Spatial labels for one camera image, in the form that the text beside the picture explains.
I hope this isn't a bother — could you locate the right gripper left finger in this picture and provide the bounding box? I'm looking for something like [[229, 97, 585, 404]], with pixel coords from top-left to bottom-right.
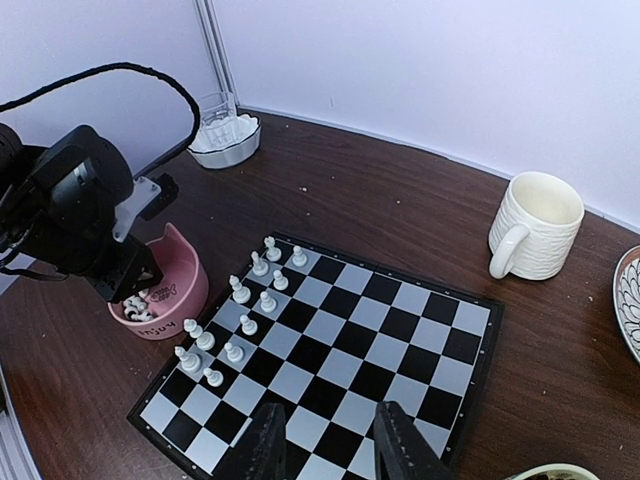
[[214, 403, 286, 480]]

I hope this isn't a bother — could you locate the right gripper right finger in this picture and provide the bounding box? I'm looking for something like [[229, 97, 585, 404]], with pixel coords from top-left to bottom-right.
[[373, 401, 455, 480]]

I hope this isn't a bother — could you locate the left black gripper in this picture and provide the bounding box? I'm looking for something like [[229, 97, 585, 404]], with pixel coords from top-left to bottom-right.
[[81, 236, 164, 303]]

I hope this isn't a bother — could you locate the white pawn six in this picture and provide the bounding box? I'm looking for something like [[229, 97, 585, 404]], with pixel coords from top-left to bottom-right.
[[203, 368, 224, 388]]

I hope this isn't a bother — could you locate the white queen piece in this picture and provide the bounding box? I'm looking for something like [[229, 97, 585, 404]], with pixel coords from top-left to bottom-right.
[[183, 318, 215, 351]]

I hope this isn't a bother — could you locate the white bishop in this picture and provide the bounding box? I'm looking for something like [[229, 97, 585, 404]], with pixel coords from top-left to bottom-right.
[[229, 275, 251, 304]]

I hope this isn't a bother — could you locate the white pawn five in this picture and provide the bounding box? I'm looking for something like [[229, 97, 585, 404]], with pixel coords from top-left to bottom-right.
[[224, 342, 245, 363]]

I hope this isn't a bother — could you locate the white knight piece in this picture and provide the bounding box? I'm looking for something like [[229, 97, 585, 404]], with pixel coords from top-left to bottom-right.
[[251, 251, 269, 277]]

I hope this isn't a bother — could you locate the white rook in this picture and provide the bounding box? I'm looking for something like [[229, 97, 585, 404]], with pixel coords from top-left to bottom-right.
[[264, 236, 282, 262]]

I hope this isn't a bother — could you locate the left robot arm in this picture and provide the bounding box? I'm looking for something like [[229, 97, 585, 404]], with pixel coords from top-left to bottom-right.
[[1, 125, 166, 303]]

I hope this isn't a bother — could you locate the black white chess board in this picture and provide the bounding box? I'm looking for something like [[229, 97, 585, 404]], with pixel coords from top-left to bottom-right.
[[128, 233, 504, 479]]

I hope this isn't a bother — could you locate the pink bowl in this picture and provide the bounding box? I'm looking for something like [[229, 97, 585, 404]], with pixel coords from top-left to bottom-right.
[[107, 222, 209, 341]]

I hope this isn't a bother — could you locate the white pawn four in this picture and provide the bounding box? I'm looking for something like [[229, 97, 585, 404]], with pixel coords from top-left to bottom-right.
[[239, 315, 258, 336]]

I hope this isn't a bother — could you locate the white pawn three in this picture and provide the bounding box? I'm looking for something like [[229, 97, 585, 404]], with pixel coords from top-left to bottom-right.
[[260, 291, 277, 313]]

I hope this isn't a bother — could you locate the white pawn two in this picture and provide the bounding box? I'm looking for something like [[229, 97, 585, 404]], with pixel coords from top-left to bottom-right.
[[273, 270, 289, 291]]

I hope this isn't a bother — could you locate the cream bowl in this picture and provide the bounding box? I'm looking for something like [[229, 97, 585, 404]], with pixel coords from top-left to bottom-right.
[[507, 463, 599, 480]]

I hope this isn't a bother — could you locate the white pawn one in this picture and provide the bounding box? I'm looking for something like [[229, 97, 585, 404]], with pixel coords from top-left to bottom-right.
[[291, 245, 308, 268]]

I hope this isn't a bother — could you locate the clear glass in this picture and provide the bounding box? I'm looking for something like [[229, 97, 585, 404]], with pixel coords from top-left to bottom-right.
[[198, 91, 237, 151]]

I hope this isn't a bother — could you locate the cream ribbed mug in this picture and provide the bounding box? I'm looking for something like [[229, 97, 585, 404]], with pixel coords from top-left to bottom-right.
[[488, 171, 585, 281]]

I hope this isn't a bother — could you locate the patterned saucer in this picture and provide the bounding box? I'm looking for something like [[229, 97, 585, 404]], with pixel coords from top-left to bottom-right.
[[612, 245, 640, 364]]

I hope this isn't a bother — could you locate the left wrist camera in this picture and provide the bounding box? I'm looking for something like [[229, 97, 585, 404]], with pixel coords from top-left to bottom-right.
[[112, 173, 179, 243]]

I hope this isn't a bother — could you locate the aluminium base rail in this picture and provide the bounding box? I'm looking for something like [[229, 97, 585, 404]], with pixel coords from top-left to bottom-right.
[[1, 372, 41, 480]]

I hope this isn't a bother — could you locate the left aluminium frame post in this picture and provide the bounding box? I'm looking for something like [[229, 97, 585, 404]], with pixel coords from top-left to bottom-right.
[[193, 0, 239, 107]]

